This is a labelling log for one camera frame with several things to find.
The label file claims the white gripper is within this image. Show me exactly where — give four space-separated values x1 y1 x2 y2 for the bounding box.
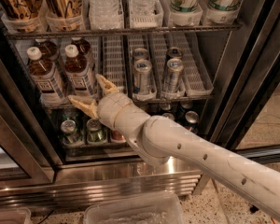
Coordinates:
68 74 137 130

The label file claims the tea bottle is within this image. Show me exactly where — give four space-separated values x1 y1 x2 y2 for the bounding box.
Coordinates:
26 47 66 105
64 45 95 96
35 39 59 61
71 37 93 63

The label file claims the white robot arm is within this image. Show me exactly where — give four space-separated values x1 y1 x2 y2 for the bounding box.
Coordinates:
68 75 280 222

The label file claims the empty white shelf tray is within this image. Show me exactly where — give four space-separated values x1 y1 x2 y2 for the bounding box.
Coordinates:
103 35 128 94

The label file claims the left clear water bottle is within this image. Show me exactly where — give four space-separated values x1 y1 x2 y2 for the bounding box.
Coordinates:
89 0 120 30

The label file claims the stainless steel fridge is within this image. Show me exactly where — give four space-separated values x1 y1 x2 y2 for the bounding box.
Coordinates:
0 0 280 208

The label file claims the fridge glass door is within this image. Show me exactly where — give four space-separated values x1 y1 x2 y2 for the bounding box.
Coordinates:
198 0 280 163

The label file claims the front right green can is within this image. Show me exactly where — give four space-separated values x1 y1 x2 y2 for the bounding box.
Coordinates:
86 119 106 144

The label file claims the front left red can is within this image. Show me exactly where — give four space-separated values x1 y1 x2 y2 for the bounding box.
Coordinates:
111 131 125 143

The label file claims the front left silver can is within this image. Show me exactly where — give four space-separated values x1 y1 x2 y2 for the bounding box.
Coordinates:
133 59 152 95

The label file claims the silver can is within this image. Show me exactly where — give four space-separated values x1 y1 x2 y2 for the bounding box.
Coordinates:
133 48 148 62
166 47 183 60
133 59 152 95
162 58 184 93

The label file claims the front left green can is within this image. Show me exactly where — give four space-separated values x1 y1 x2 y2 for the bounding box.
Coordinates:
60 119 83 147

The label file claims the rear left silver can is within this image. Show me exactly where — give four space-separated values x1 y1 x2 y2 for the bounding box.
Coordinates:
133 48 148 62

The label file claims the front left blue can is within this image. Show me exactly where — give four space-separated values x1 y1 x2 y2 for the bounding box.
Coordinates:
162 113 175 120

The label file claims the blue can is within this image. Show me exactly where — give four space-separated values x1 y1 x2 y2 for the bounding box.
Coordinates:
183 111 199 133
162 113 175 120

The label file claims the front right silver can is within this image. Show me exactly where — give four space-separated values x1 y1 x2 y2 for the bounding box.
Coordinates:
162 58 184 93

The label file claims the rear right silver can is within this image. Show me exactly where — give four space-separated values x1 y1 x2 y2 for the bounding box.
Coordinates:
166 47 183 60

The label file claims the front right blue can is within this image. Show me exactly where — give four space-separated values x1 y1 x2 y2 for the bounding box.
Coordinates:
183 111 199 133

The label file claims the right empty white tray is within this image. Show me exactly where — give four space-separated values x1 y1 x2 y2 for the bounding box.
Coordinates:
173 33 214 97

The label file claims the small clear plastic bin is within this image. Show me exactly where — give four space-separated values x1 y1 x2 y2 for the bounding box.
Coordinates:
0 208 33 224

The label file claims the black tripod leg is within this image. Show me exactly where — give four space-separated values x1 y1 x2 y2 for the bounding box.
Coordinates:
250 205 259 214

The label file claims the middle wire shelf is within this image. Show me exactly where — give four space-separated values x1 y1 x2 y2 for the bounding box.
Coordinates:
42 95 214 109

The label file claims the wire shelf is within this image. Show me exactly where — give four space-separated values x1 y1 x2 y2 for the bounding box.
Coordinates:
42 95 214 109
4 22 243 40

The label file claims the upper wire shelf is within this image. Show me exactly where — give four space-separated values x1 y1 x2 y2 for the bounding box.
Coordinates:
4 22 243 40

